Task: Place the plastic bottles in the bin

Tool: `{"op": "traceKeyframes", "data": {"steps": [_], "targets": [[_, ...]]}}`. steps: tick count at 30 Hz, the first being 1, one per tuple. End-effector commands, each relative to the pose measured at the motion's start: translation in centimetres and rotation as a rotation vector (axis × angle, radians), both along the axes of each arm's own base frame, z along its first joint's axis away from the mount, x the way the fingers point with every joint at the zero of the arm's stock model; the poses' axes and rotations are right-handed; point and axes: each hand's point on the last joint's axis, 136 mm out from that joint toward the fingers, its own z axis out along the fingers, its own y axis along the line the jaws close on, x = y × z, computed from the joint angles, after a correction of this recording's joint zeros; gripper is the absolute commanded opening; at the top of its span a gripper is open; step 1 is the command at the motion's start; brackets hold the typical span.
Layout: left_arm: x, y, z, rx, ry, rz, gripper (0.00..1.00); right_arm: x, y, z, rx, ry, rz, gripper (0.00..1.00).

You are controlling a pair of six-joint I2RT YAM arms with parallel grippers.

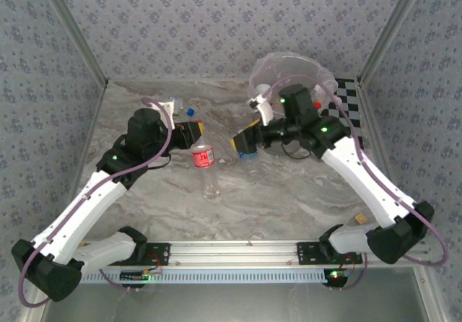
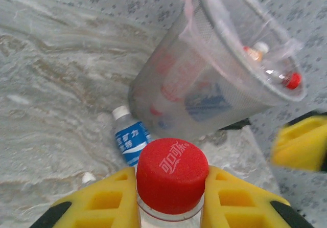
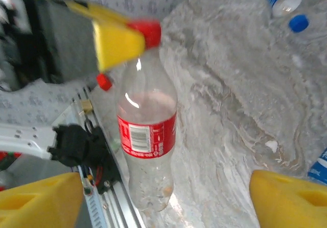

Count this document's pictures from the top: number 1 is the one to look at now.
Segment small electronics board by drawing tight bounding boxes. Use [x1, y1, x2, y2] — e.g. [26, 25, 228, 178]
[120, 266, 163, 283]
[323, 268, 349, 287]

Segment large blue label plastic bottle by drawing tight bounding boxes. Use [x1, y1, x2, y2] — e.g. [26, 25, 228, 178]
[236, 150, 261, 175]

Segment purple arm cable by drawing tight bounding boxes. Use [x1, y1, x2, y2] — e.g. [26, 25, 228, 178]
[248, 75, 450, 292]
[17, 97, 175, 308]

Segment aluminium frame post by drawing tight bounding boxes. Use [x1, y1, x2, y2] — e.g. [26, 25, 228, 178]
[359, 0, 432, 83]
[35, 0, 109, 87]

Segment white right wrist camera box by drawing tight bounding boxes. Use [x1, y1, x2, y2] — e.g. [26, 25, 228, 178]
[247, 86, 277, 126]

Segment slotted white cable tray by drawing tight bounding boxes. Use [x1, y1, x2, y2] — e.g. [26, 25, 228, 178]
[79, 268, 328, 284]

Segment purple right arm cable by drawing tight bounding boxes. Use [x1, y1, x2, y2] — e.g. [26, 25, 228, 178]
[248, 75, 450, 292]

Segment thin black left gripper cable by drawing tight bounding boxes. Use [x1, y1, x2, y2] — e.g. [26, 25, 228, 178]
[146, 152, 173, 170]

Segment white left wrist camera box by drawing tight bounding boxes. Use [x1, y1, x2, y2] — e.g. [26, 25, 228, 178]
[158, 100, 178, 116]

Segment thin black right gripper cable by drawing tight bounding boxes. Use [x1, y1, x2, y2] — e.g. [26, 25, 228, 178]
[281, 142, 313, 160]

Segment red label clear plastic bottle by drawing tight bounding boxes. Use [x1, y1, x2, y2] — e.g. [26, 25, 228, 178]
[190, 134, 221, 201]

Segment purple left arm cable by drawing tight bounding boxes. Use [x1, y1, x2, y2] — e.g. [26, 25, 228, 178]
[17, 97, 175, 308]

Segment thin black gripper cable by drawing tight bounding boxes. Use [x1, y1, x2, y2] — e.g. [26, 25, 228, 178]
[281, 142, 313, 160]
[146, 152, 173, 170]

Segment black white checkerboard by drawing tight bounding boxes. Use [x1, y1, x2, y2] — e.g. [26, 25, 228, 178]
[321, 79, 364, 141]

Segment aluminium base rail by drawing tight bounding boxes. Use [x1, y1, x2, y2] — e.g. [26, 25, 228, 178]
[81, 239, 432, 268]

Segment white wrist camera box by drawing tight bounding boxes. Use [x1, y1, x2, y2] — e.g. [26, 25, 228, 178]
[247, 86, 277, 126]
[158, 100, 178, 116]

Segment clear plastic bin liner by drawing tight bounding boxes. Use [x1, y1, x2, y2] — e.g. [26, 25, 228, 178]
[248, 52, 340, 121]

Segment grey metal panel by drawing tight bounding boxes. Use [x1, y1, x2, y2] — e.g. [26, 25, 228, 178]
[46, 282, 430, 322]

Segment grey round waste bin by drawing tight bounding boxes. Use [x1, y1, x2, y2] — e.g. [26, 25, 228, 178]
[250, 58, 326, 157]

